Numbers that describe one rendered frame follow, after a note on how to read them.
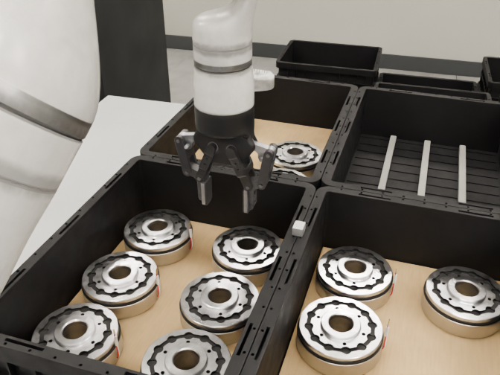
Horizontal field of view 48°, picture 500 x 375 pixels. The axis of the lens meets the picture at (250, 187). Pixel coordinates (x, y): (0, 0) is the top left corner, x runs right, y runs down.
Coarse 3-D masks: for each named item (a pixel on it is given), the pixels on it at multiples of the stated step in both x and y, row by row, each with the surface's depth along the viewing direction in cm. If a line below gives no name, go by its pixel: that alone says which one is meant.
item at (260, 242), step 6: (240, 234) 82; (246, 234) 82; (252, 234) 82; (234, 240) 81; (240, 240) 81; (252, 240) 82; (258, 240) 81; (234, 246) 80; (258, 246) 80; (264, 246) 80; (234, 252) 79; (240, 252) 78; (246, 252) 78; (252, 252) 78; (258, 252) 79
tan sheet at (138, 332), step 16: (192, 224) 90; (208, 224) 90; (208, 240) 87; (192, 256) 84; (208, 256) 84; (160, 272) 80; (176, 272) 80; (192, 272) 80; (208, 272) 80; (176, 288) 78; (160, 304) 75; (176, 304) 75; (128, 320) 73; (144, 320) 73; (160, 320) 73; (176, 320) 73; (128, 336) 70; (144, 336) 70; (160, 336) 70; (128, 352) 68; (144, 352) 68; (128, 368) 66
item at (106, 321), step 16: (80, 304) 70; (96, 304) 70; (48, 320) 68; (96, 320) 68; (112, 320) 68; (32, 336) 66; (48, 336) 66; (96, 336) 66; (112, 336) 66; (80, 352) 64; (96, 352) 64
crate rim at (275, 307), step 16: (320, 192) 80; (336, 192) 80; (352, 192) 80; (320, 208) 77; (416, 208) 77; (432, 208) 77; (448, 208) 77; (464, 208) 77; (304, 240) 71; (288, 272) 65; (288, 288) 63; (272, 304) 61; (272, 320) 59; (256, 336) 57; (256, 352) 55; (256, 368) 54
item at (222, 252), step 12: (240, 228) 84; (252, 228) 84; (264, 228) 84; (216, 240) 82; (228, 240) 82; (264, 240) 82; (276, 240) 82; (216, 252) 79; (228, 252) 80; (264, 252) 79; (276, 252) 79; (228, 264) 77; (240, 264) 77; (252, 264) 77; (264, 264) 77
